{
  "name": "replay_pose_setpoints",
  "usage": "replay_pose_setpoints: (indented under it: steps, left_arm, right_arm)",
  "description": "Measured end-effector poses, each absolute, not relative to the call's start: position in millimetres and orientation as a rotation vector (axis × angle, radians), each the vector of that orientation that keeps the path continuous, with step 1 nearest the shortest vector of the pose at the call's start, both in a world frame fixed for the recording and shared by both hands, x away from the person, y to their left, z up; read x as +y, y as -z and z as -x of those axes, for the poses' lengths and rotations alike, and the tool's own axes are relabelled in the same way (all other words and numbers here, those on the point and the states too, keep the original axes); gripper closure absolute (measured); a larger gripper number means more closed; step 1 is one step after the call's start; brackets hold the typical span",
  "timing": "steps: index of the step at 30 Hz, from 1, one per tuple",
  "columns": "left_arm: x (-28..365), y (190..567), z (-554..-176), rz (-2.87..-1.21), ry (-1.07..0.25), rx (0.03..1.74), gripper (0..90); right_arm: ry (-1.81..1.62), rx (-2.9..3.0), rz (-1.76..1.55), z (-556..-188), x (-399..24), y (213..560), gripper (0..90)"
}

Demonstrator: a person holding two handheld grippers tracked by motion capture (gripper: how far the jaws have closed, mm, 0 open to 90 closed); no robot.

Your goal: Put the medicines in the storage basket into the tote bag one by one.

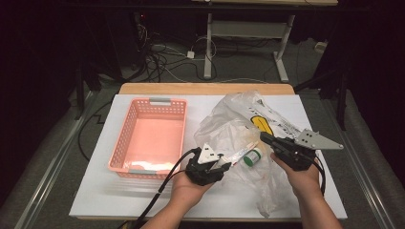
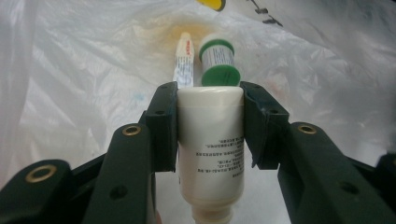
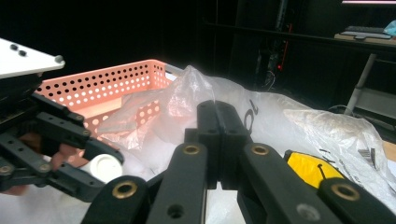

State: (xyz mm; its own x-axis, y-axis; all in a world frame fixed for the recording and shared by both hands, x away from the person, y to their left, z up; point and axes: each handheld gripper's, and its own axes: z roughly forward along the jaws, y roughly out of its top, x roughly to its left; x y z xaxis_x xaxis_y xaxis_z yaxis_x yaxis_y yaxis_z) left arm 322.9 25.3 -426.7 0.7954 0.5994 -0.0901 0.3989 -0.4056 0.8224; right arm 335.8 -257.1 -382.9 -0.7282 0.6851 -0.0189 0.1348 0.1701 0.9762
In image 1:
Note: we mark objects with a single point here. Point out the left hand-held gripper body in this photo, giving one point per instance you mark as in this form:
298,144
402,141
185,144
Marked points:
203,168

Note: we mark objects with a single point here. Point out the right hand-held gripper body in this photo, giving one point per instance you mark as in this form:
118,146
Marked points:
296,152

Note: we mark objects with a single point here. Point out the small white bottle green cap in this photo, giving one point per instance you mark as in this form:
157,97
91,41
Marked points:
253,156

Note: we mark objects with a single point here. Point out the clear plastic bag yellow smiley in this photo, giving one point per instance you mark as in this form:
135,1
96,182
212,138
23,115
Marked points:
232,127

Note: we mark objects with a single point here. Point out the pink perforated plastic basket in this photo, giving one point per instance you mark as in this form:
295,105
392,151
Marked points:
153,133

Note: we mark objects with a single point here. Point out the person's left hand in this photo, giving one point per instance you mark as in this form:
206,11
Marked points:
187,191

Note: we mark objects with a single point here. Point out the person's right hand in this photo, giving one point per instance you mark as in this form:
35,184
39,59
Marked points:
302,181

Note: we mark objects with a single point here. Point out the black metal stand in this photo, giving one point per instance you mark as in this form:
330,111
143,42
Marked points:
79,95
341,101

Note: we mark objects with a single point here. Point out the small white box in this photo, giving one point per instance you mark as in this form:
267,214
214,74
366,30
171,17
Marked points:
321,46

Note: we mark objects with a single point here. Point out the white board table cover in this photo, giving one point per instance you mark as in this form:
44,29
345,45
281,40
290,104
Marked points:
95,191

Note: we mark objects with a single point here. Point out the white power adapter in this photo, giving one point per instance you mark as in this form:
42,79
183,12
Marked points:
190,54

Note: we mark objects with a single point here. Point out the metal floor rail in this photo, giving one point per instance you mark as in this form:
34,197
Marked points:
366,178
47,178

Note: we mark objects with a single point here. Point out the white metal-frame desk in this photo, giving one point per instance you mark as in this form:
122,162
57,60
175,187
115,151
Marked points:
248,28

